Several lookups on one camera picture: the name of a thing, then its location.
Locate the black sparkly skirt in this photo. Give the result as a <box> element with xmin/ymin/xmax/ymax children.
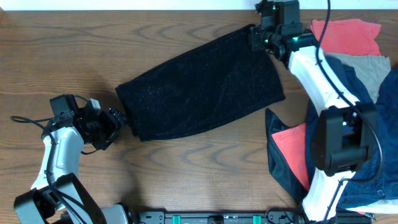
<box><xmin>116</xmin><ymin>24</ymin><xmax>285</xmax><ymax>141</ymax></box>

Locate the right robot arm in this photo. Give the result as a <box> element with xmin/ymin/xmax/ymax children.
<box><xmin>249</xmin><ymin>25</ymin><xmax>382</xmax><ymax>223</ymax></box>

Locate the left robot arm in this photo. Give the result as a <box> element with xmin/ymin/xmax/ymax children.
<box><xmin>14</xmin><ymin>103</ymin><xmax>136</xmax><ymax>223</ymax></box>

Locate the red folded garment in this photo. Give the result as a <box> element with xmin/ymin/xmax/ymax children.
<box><xmin>321</xmin><ymin>19</ymin><xmax>381</xmax><ymax>56</ymax></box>

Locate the grey garment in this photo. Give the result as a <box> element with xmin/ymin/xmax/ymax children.
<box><xmin>327</xmin><ymin>53</ymin><xmax>391</xmax><ymax>103</ymax></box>

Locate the blue denim garment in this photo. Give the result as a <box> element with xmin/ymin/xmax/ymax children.
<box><xmin>325</xmin><ymin>55</ymin><xmax>397</xmax><ymax>208</ymax></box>

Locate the white garment with label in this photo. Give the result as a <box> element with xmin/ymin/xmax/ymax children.
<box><xmin>348</xmin><ymin>199</ymin><xmax>398</xmax><ymax>215</ymax></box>

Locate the black mounting rail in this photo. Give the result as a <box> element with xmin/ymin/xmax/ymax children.
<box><xmin>136</xmin><ymin>210</ymin><xmax>374</xmax><ymax>224</ymax></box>

